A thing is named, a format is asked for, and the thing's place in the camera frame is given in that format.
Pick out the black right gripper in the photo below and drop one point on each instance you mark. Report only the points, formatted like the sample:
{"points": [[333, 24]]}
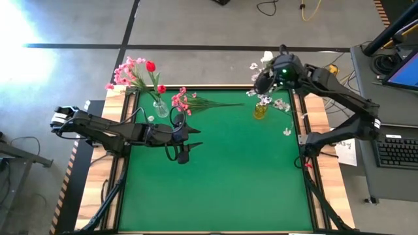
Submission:
{"points": [[289, 70]]}

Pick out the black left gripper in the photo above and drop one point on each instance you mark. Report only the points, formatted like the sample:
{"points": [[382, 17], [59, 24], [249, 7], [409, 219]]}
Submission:
{"points": [[160, 134]]}

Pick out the pale blossom spray dark stem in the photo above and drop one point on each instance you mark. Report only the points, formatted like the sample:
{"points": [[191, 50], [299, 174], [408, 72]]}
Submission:
{"points": [[253, 66]]}

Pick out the pale blossom spray grassy leaves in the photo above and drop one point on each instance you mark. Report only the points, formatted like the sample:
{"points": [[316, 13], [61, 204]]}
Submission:
{"points": [[282, 104]]}

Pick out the white artificial tulip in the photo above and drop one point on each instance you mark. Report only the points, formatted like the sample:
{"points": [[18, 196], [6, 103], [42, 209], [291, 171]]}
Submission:
{"points": [[267, 56]]}

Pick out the red artificial tulip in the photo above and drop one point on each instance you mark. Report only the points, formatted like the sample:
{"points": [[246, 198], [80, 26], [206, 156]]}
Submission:
{"points": [[161, 88], [150, 66]]}

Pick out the pink artificial flower bunch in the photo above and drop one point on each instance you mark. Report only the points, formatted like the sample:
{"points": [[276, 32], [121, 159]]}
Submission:
{"points": [[121, 73], [183, 101]]}

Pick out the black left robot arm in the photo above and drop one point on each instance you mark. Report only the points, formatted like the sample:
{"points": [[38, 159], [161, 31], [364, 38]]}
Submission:
{"points": [[98, 130]]}

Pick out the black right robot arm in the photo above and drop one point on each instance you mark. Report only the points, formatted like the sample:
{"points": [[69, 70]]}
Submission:
{"points": [[343, 94]]}

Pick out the amber glass vase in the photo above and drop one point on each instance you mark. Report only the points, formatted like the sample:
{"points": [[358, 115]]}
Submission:
{"points": [[260, 112]]}

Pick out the clear glass vase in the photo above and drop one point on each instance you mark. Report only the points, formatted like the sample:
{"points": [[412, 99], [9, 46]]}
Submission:
{"points": [[161, 111]]}

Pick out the loose white blossom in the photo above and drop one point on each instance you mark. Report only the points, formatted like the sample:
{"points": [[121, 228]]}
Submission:
{"points": [[151, 119]]}

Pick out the white paper sheet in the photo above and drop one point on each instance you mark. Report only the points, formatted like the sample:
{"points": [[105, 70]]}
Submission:
{"points": [[347, 153]]}

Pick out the black hazard striped floor mat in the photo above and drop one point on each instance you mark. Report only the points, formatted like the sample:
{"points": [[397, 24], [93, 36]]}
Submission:
{"points": [[78, 182], [382, 13]]}

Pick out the grey desk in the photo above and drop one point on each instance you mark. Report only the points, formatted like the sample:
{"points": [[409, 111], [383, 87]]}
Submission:
{"points": [[392, 111]]}

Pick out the black stand pole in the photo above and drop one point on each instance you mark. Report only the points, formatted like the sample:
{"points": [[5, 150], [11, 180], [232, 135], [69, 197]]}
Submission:
{"points": [[392, 29]]}

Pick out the laptop with blue screen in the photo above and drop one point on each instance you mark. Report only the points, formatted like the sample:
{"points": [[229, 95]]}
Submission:
{"points": [[408, 73]]}

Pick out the black keyboard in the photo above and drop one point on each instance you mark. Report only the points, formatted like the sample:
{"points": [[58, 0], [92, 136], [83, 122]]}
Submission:
{"points": [[396, 151]]}

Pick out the grey metal stand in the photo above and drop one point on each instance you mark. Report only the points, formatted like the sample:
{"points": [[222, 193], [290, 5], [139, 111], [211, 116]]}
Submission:
{"points": [[26, 156]]}

